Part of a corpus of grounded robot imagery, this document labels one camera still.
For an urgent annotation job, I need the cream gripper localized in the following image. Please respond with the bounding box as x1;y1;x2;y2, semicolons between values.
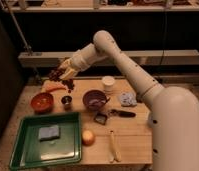
59;52;87;80

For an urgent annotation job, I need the dark red grape bunch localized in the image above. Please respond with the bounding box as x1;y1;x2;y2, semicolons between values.
48;67;74;93

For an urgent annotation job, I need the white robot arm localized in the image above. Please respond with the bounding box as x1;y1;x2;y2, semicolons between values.
60;30;199;171

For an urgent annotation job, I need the small metal cup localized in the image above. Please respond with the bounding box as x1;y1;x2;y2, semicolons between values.
61;96;72;110

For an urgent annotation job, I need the white cup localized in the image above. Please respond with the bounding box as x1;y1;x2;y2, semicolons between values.
101;76;115;93

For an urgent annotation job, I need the red chili pepper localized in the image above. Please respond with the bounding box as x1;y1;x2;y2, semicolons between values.
42;83;66;92

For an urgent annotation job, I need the purple bowl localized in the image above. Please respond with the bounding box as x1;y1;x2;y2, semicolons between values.
82;90;109;111

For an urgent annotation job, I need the red bowl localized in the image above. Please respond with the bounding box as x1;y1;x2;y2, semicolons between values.
30;93;54;113

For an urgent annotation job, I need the dark metal cookie cutter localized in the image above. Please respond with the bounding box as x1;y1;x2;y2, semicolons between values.
94;113;108;125

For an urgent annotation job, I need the light blue cloth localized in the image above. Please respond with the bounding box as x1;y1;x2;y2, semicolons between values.
118;92;137;107

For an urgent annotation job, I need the metal stand pole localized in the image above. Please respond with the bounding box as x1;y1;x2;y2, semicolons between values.
1;0;43;57

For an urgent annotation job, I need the blue sponge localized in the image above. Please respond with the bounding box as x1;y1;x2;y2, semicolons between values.
38;125;60;141

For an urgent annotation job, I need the wooden cutting board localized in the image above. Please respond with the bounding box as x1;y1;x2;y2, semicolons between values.
39;78;154;166

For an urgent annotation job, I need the green plastic tray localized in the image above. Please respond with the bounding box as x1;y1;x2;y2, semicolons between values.
9;112;82;171

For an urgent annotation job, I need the pale yellow banana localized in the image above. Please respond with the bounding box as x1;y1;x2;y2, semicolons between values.
110;131;121;162

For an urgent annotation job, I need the black handled knife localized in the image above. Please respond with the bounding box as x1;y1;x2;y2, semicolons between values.
109;109;136;118

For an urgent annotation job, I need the black cable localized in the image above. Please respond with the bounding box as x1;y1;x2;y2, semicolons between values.
156;6;171;81

